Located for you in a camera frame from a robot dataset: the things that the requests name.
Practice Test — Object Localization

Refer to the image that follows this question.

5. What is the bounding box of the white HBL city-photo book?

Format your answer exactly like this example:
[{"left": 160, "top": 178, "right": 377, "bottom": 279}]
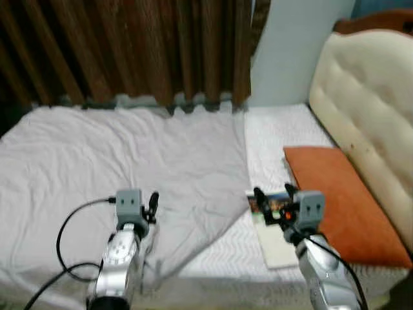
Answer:
[{"left": 246, "top": 190, "right": 301, "bottom": 269}]

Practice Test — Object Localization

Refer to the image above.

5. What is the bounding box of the brown wooden headboard frame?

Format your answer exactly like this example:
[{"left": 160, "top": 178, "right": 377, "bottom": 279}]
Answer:
[{"left": 332, "top": 8, "right": 413, "bottom": 37}]

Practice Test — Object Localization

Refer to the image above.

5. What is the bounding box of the orange pillow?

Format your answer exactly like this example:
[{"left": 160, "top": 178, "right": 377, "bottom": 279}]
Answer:
[{"left": 283, "top": 146, "right": 413, "bottom": 269}]

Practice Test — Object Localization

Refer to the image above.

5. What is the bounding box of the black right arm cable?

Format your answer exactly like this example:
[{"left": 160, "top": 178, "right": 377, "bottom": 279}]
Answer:
[{"left": 302, "top": 234, "right": 370, "bottom": 310}]

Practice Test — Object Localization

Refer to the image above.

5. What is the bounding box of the white chevron patterned mattress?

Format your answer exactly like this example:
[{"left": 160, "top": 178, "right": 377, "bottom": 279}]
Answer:
[{"left": 139, "top": 103, "right": 413, "bottom": 305}]

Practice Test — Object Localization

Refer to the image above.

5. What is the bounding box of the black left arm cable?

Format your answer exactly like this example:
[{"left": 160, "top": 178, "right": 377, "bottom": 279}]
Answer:
[{"left": 25, "top": 196, "right": 118, "bottom": 310}]

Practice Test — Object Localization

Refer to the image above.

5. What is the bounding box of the cream tufted headboard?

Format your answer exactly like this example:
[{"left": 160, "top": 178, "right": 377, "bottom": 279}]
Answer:
[{"left": 308, "top": 28, "right": 413, "bottom": 254}]

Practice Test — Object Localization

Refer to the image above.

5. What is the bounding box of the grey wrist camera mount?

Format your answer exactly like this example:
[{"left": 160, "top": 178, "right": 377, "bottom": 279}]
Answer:
[
  {"left": 114, "top": 188, "right": 145, "bottom": 224},
  {"left": 297, "top": 190, "right": 326, "bottom": 234}
]

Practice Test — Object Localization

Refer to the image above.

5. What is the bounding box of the grey crumpled blanket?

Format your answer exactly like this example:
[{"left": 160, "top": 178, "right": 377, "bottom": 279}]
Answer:
[{"left": 0, "top": 103, "right": 254, "bottom": 305}]

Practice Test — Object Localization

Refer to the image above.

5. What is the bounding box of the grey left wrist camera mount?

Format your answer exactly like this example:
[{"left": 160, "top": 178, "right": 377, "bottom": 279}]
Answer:
[{"left": 114, "top": 188, "right": 145, "bottom": 224}]

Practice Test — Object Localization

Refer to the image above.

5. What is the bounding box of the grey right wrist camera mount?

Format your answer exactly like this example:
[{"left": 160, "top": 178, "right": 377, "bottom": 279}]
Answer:
[{"left": 297, "top": 190, "right": 326, "bottom": 234}]

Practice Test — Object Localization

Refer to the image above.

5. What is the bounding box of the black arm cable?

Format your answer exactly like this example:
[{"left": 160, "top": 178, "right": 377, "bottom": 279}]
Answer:
[
  {"left": 25, "top": 196, "right": 118, "bottom": 310},
  {"left": 302, "top": 234, "right": 370, "bottom": 310}
]

